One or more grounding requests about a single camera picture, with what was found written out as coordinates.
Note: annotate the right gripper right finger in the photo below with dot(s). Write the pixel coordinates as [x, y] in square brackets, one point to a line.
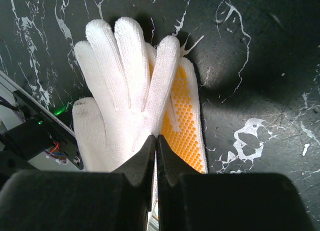
[191, 201]

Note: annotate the orange palm white glove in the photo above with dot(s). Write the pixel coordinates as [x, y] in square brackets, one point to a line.
[182, 126]

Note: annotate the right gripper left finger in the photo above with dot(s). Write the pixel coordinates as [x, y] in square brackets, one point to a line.
[34, 200]

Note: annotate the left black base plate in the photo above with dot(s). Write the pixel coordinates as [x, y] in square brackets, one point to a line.
[39, 133]

